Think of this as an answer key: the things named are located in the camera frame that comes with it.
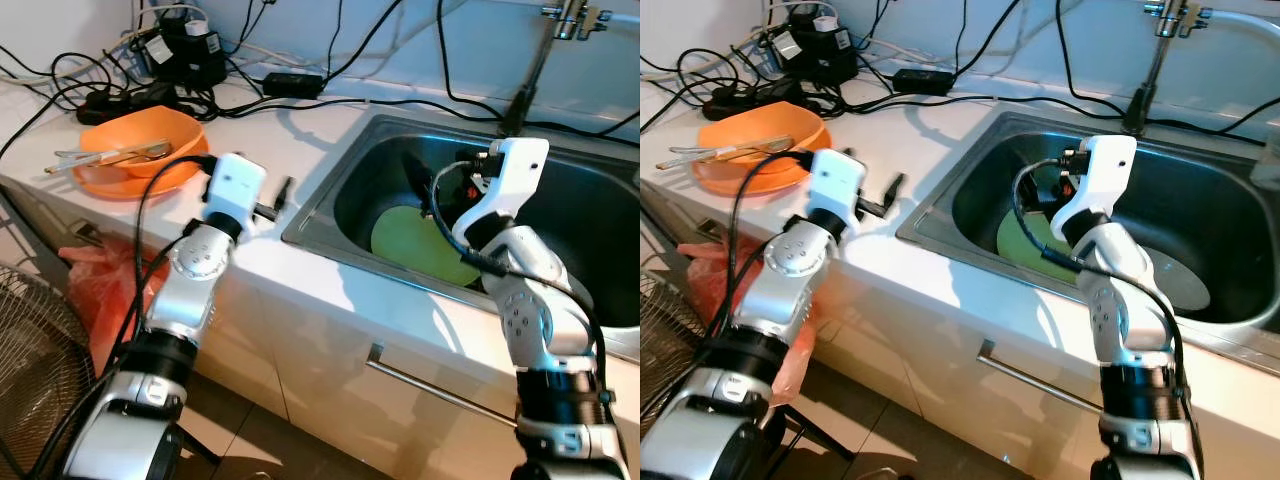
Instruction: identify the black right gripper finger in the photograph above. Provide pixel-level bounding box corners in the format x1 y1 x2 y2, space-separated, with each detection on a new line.
403 150 443 203

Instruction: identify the silver metal fork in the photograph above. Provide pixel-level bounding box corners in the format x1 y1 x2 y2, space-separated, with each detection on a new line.
672 138 796 161
55 140 173 166

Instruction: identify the orange plastic bowl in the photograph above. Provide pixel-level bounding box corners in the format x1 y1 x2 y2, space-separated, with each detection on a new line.
78 107 209 179
697 102 831 173

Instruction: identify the metal kitchen faucet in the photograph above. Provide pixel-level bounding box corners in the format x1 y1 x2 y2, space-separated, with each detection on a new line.
500 0 613 136
1120 0 1216 136

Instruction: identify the green plate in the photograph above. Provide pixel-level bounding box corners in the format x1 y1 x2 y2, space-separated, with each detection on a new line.
370 203 481 288
997 205 1086 286

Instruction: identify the stainless steel sink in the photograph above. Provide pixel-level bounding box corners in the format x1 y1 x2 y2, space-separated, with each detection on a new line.
897 108 1280 371
282 110 641 356

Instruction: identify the flat black power brick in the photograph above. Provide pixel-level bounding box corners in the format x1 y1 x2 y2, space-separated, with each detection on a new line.
262 70 326 99
890 68 953 97

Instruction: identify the grey bowl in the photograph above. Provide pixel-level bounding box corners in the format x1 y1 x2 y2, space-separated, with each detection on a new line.
1140 245 1211 311

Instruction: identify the orange plastic plate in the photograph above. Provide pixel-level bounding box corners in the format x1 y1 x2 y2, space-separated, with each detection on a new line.
75 150 201 199
693 150 811 196

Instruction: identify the black power strip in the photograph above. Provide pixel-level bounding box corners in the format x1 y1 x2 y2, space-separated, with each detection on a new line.
703 82 801 121
85 85 186 126

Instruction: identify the black power adapter box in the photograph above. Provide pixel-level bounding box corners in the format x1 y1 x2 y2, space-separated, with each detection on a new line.
135 5 229 89
765 5 859 86

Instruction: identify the red plastic bag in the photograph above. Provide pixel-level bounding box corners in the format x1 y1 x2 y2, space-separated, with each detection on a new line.
60 240 161 376
678 240 831 401

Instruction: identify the clear glass cup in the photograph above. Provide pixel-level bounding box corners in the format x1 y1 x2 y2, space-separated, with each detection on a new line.
1250 130 1280 191

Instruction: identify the white cabinet drawer front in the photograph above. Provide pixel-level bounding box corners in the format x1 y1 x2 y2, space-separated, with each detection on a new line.
270 290 641 480
880 290 1280 480

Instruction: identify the black metal stand leg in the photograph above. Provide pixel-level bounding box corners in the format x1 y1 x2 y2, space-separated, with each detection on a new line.
180 430 221 466
770 405 856 461

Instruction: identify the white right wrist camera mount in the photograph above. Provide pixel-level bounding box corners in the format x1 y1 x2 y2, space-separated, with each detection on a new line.
455 138 551 247
1050 135 1139 247

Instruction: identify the long metal drawer handle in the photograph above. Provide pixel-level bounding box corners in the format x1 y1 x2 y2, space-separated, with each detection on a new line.
977 340 1106 416
365 343 521 426

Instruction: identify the wire fan grille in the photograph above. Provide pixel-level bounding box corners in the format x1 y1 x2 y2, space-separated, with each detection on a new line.
640 275 701 401
0 262 96 476

